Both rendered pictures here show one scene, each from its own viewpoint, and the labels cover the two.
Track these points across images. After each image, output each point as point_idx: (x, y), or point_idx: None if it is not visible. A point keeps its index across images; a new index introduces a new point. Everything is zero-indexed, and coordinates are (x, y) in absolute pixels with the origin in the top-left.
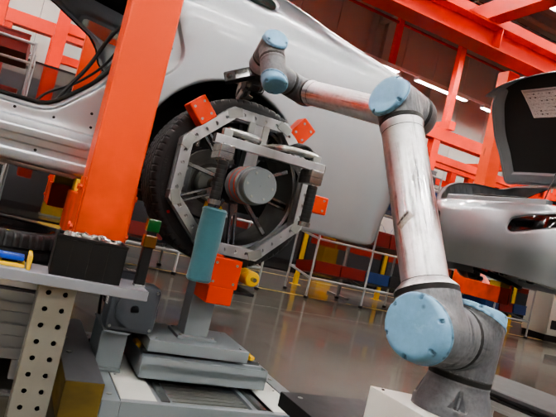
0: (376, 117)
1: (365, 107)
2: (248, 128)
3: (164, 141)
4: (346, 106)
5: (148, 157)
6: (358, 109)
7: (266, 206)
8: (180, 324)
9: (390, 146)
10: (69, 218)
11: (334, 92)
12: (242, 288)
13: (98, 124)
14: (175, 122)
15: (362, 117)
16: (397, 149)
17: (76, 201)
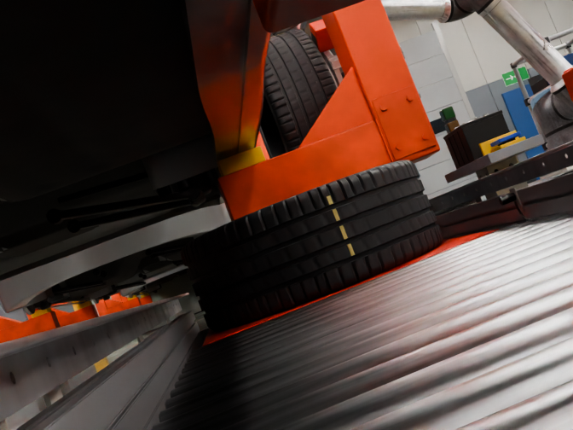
0: (433, 12)
1: (424, 6)
2: (328, 51)
3: (327, 68)
4: (407, 9)
5: (296, 98)
6: (419, 9)
7: (272, 153)
8: None
9: (509, 11)
10: (351, 162)
11: (390, 2)
12: None
13: (376, 38)
14: (315, 50)
15: (420, 14)
16: (513, 12)
17: (395, 121)
